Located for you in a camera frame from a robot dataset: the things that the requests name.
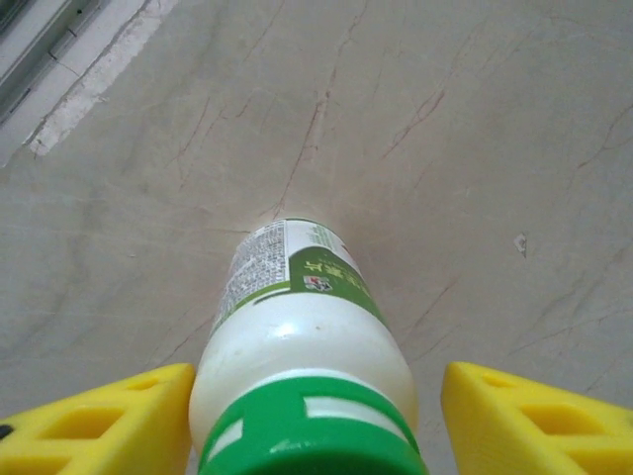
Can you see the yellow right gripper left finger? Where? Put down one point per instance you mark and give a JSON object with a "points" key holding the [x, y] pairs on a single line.
{"points": [[138, 435]]}

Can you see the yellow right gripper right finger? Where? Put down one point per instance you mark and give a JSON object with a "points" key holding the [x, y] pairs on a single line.
{"points": [[494, 435]]}

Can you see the white bottle with green cap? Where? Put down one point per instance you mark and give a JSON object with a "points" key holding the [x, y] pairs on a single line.
{"points": [[297, 336]]}

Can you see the long aluminium base rail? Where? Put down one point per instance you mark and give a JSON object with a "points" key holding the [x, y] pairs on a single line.
{"points": [[29, 44]]}

